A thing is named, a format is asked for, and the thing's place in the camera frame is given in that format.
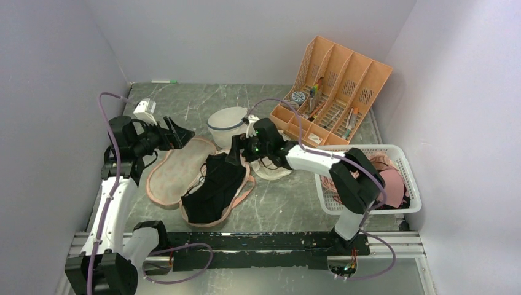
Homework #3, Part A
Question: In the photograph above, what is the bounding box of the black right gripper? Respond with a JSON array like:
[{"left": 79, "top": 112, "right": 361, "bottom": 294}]
[{"left": 226, "top": 132, "right": 272, "bottom": 166}]

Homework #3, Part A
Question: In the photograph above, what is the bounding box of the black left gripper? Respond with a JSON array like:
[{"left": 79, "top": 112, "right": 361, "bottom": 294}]
[{"left": 133, "top": 116, "right": 195, "bottom": 157}]

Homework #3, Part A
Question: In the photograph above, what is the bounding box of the tulip print mesh laundry bag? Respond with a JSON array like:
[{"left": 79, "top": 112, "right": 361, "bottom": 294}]
[{"left": 146, "top": 137, "right": 256, "bottom": 228}]

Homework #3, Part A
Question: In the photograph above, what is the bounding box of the black bra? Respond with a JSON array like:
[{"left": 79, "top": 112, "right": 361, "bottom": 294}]
[{"left": 181, "top": 152, "right": 247, "bottom": 227}]

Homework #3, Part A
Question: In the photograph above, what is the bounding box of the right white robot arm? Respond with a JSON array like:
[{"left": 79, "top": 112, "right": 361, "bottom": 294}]
[{"left": 226, "top": 118, "right": 386, "bottom": 254}]

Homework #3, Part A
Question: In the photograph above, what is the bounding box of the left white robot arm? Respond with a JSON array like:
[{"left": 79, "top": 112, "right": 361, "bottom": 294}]
[{"left": 65, "top": 116, "right": 195, "bottom": 294}]

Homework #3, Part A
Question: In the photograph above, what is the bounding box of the cream embroidered mesh laundry bag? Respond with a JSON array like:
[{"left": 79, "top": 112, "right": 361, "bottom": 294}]
[{"left": 250, "top": 134, "right": 303, "bottom": 181}]

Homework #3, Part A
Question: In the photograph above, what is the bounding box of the white blue-trimmed mesh laundry bag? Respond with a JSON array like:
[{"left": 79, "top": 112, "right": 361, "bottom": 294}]
[{"left": 206, "top": 106, "right": 248, "bottom": 149}]

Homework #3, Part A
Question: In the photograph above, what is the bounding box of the pink satin bra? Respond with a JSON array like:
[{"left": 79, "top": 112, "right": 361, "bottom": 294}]
[{"left": 319, "top": 152, "right": 400, "bottom": 203}]

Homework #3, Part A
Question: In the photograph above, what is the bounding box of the dusty pink bra cup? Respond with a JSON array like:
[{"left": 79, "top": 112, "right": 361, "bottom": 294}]
[{"left": 380, "top": 168, "right": 406, "bottom": 208}]

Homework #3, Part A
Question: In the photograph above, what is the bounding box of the white plastic laundry basket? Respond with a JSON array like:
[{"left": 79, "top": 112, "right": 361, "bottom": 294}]
[{"left": 315, "top": 144, "right": 422, "bottom": 216}]

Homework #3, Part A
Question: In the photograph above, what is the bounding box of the green white marker pen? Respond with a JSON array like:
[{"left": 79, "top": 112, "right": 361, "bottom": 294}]
[{"left": 151, "top": 80, "right": 178, "bottom": 84}]

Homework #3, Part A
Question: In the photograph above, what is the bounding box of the blue white round tin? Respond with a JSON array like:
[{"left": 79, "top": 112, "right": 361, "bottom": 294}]
[{"left": 291, "top": 91, "right": 307, "bottom": 106}]

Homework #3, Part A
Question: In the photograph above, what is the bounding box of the multicolour marker pen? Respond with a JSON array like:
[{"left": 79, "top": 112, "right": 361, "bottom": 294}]
[{"left": 308, "top": 84, "right": 319, "bottom": 112}]

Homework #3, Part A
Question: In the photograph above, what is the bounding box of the orange capped pen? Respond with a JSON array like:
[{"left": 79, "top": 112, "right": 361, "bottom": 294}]
[{"left": 347, "top": 107, "right": 358, "bottom": 130}]

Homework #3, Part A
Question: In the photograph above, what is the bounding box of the orange plastic file organizer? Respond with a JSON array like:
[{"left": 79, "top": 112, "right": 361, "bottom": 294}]
[{"left": 270, "top": 36, "right": 393, "bottom": 147}]

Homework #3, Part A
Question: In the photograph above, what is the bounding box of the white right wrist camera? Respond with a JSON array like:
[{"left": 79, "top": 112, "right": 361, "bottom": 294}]
[{"left": 242, "top": 115, "right": 259, "bottom": 138}]

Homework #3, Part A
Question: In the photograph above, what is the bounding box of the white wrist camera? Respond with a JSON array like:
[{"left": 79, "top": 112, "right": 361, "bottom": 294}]
[
  {"left": 242, "top": 115, "right": 259, "bottom": 138},
  {"left": 133, "top": 98, "right": 157, "bottom": 125}
]

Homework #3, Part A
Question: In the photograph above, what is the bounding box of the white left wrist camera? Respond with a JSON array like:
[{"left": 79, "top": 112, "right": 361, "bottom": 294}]
[{"left": 133, "top": 98, "right": 157, "bottom": 125}]

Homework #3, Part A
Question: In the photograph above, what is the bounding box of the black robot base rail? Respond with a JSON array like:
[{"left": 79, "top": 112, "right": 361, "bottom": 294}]
[{"left": 146, "top": 231, "right": 370, "bottom": 272}]

